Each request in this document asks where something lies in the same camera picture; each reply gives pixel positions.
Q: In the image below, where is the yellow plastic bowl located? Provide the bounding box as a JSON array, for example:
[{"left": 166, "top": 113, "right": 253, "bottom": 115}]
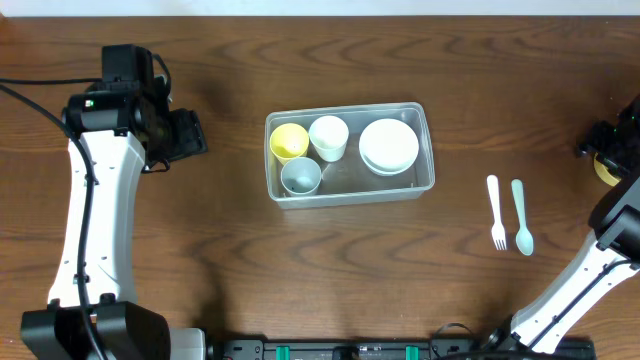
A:
[{"left": 593, "top": 157, "right": 620, "bottom": 187}]

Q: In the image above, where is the yellow plastic cup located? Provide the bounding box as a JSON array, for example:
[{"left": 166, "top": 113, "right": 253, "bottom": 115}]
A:
[{"left": 269, "top": 123, "right": 310, "bottom": 165}]

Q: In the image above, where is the grey plastic cup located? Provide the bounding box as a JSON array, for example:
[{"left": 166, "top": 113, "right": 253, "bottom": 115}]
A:
[{"left": 280, "top": 157, "right": 322, "bottom": 197}]

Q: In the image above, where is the white plastic fork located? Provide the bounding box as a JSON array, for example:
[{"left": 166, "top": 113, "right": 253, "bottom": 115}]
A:
[{"left": 486, "top": 175, "right": 507, "bottom": 251}]

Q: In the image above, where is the cream plastic cup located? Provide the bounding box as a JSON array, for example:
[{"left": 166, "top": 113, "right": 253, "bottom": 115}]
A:
[{"left": 309, "top": 115, "right": 349, "bottom": 162}]

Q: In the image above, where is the cream plastic bowl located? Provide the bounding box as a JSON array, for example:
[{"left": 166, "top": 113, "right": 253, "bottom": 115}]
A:
[{"left": 359, "top": 118, "right": 419, "bottom": 170}]

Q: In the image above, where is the grey plastic bowl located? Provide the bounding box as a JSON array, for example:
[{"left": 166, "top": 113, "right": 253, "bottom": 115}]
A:
[{"left": 362, "top": 156, "right": 415, "bottom": 176}]

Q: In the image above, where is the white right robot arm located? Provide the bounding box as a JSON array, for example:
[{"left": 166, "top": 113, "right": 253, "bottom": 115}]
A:
[{"left": 496, "top": 98, "right": 639, "bottom": 354}]

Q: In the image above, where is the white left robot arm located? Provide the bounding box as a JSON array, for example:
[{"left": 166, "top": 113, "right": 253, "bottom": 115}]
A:
[{"left": 21, "top": 44, "right": 208, "bottom": 359}]

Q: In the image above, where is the clear plastic container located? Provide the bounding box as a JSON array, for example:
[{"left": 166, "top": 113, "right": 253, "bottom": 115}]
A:
[{"left": 264, "top": 102, "right": 435, "bottom": 209}]

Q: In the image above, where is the mint green plastic spoon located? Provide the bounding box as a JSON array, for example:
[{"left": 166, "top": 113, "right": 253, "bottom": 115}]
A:
[{"left": 511, "top": 179, "right": 534, "bottom": 256}]

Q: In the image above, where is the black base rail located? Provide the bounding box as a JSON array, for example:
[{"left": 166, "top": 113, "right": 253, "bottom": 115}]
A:
[{"left": 204, "top": 336, "right": 597, "bottom": 360}]

